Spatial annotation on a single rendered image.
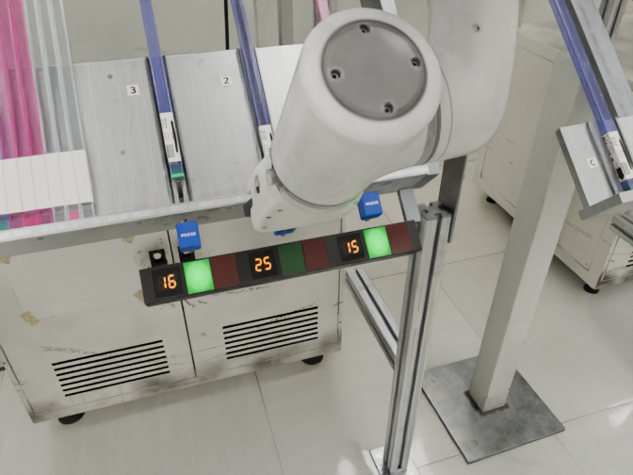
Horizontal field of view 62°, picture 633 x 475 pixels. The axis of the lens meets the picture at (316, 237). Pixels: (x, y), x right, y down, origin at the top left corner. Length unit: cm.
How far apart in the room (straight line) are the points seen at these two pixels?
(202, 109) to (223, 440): 81
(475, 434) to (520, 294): 37
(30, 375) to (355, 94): 103
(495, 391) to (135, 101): 97
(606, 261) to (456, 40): 131
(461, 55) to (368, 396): 105
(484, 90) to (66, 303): 89
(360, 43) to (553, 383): 124
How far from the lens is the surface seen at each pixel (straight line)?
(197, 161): 64
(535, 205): 98
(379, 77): 30
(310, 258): 64
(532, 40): 177
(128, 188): 64
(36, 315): 112
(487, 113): 37
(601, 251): 163
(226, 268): 62
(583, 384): 149
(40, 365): 121
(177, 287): 62
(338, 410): 130
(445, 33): 38
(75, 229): 61
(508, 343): 118
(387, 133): 29
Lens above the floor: 105
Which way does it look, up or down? 36 degrees down
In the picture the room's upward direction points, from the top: straight up
